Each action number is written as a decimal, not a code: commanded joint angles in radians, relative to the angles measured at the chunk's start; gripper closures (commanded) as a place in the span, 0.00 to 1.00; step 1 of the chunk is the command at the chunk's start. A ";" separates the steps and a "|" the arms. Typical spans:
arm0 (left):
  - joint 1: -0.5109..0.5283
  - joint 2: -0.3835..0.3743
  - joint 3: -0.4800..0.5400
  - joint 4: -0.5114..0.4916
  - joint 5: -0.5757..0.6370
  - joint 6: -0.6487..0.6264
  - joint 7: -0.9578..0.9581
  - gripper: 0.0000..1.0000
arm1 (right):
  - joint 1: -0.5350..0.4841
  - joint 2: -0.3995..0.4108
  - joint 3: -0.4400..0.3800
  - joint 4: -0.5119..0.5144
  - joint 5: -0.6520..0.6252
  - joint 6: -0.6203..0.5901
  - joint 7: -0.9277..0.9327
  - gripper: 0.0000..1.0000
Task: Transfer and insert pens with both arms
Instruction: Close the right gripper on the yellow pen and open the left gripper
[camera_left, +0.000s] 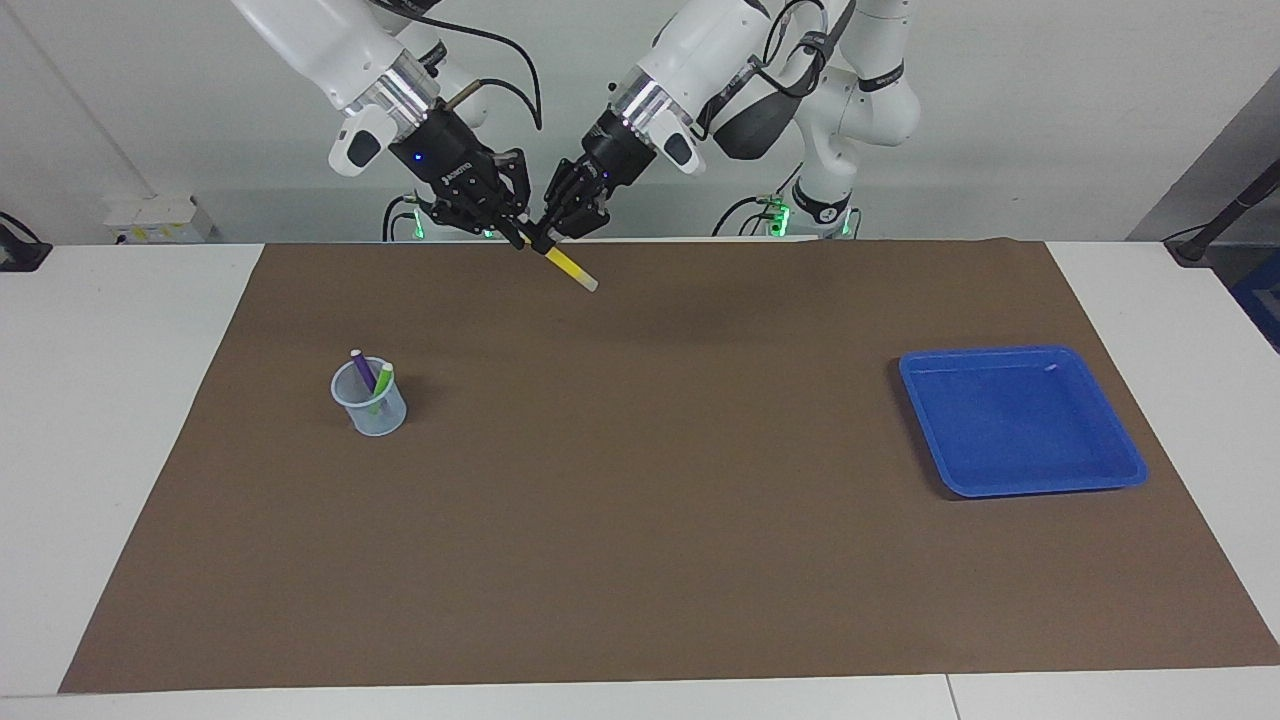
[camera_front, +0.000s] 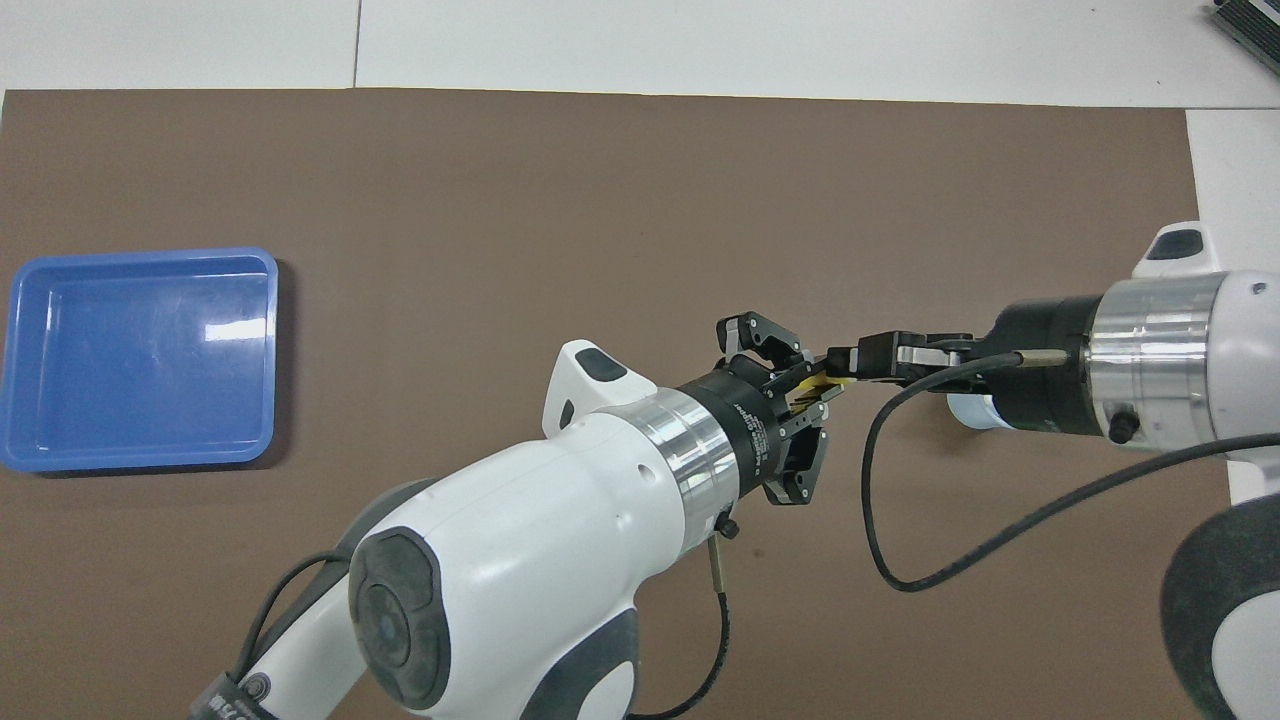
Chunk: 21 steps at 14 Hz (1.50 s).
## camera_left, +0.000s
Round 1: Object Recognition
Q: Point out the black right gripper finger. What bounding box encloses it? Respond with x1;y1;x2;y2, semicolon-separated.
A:
490;147;533;253
427;195;513;239

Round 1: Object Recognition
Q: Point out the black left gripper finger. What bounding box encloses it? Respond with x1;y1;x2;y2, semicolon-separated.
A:
553;188;613;253
539;158;593;241

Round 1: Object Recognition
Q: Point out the yellow highlighter pen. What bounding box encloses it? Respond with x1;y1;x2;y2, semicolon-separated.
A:
519;234;600;294

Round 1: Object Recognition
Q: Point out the translucent white plastic cup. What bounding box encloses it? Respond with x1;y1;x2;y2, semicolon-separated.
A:
330;356;409;438

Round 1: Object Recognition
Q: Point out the white power strip box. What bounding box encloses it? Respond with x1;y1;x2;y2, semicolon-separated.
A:
104;193;214;247

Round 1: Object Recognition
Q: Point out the large brown table mat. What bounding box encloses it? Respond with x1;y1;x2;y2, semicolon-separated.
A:
58;238;1280;695

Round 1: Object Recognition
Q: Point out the blue plastic tray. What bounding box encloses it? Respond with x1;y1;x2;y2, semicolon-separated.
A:
897;345;1150;500

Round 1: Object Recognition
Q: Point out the black stand leg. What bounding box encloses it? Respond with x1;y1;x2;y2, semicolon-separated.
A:
1163;158;1280;265

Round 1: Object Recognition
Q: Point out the blue crate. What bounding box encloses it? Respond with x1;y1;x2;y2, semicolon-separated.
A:
1230;250;1280;353

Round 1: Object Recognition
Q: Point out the black base cable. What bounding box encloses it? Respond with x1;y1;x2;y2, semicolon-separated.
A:
711;160;807;239
381;193;423;242

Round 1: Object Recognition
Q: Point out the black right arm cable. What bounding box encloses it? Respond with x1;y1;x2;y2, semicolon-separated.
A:
370;0;544;132

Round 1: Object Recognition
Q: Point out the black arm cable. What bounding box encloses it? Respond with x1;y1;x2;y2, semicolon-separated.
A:
370;0;544;132
690;0;861;141

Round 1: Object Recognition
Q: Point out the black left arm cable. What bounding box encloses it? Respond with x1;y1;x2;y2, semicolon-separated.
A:
690;0;861;141

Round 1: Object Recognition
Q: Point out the black clamp mount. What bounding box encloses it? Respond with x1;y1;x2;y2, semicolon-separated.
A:
0;211;53;274

